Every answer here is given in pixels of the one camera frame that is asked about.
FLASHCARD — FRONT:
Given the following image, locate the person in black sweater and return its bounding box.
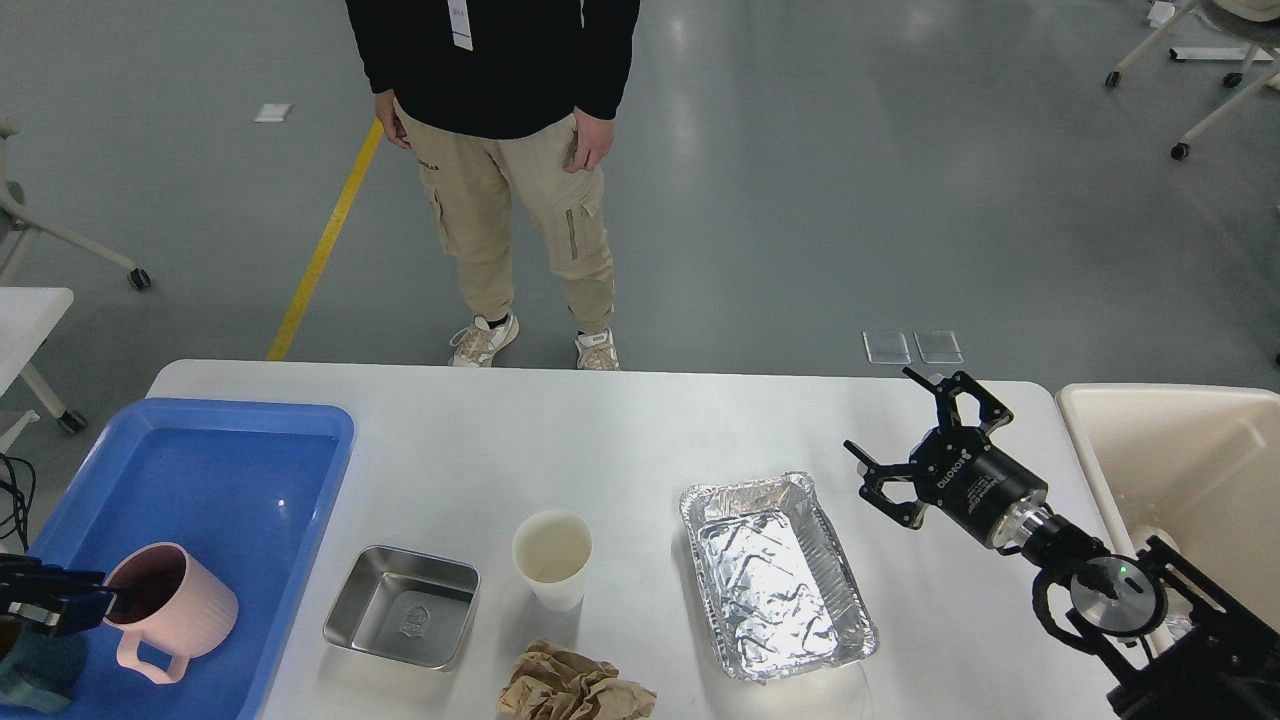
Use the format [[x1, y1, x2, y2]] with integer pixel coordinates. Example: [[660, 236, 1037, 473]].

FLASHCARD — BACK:
[[346, 1, 640, 372]]

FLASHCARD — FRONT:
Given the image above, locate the white paper cup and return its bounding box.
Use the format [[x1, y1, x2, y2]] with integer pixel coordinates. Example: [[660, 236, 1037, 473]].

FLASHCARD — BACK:
[[511, 509, 594, 612]]

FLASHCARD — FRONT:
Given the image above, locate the floor socket plate right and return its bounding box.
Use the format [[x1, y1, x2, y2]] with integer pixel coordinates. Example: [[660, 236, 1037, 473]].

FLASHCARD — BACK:
[[913, 329, 965, 364]]

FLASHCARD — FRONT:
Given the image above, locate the crumpled brown paper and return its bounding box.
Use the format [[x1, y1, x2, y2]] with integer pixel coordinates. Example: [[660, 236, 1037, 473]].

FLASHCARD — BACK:
[[497, 639, 657, 719]]

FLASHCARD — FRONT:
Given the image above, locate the white chair base right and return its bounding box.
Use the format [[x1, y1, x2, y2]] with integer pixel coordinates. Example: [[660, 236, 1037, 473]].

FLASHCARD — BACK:
[[1105, 0, 1280, 161]]

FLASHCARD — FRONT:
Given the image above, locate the white chair left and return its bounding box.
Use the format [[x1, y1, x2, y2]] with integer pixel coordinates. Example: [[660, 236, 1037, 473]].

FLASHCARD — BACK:
[[1, 115, 154, 292]]

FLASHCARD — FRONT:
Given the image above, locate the white side table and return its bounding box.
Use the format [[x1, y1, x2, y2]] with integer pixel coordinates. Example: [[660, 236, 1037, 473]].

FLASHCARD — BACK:
[[1, 286, 87, 436]]

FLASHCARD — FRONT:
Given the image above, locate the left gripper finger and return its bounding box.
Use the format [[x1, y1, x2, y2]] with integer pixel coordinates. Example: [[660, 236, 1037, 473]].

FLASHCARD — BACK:
[[1, 555, 118, 638]]

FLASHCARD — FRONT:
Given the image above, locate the teal cup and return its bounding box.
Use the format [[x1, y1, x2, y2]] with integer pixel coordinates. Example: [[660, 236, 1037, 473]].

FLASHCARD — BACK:
[[1, 623, 88, 716]]

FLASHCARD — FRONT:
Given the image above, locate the square stainless steel tray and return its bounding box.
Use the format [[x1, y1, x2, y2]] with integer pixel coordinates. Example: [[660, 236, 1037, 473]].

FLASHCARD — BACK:
[[323, 544, 481, 673]]

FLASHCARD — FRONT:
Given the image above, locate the blue plastic tray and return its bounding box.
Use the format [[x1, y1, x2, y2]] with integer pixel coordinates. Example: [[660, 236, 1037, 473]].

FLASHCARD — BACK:
[[29, 398, 355, 719]]

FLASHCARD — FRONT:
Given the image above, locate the beige plastic bin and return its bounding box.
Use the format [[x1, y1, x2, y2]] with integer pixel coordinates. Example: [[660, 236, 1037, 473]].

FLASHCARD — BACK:
[[1057, 383, 1279, 626]]

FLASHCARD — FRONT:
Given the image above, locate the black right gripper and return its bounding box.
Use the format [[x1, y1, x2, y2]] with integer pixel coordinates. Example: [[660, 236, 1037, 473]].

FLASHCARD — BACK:
[[844, 366, 1051, 550]]

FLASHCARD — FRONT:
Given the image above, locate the aluminium foil tray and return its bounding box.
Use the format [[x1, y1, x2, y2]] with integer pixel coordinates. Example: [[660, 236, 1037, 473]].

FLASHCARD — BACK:
[[678, 471, 881, 684]]

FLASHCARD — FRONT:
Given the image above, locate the white floor label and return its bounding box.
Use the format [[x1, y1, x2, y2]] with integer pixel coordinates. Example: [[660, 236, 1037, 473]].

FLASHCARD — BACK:
[[253, 102, 293, 124]]

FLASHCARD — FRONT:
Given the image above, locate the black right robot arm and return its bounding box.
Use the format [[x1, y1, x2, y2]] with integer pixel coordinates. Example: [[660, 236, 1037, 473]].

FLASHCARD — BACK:
[[844, 368, 1279, 719]]

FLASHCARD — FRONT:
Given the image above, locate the pink ribbed mug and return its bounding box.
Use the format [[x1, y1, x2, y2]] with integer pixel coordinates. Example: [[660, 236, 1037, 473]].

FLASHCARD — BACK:
[[105, 542, 239, 685]]

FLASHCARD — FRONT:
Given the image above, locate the floor socket plate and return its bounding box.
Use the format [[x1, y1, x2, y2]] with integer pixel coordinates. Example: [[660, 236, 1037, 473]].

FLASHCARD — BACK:
[[861, 331, 913, 366], [913, 329, 965, 364]]

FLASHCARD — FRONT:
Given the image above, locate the floor socket plate left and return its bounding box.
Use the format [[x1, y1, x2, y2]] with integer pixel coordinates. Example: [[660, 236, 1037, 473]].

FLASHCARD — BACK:
[[861, 331, 913, 366]]

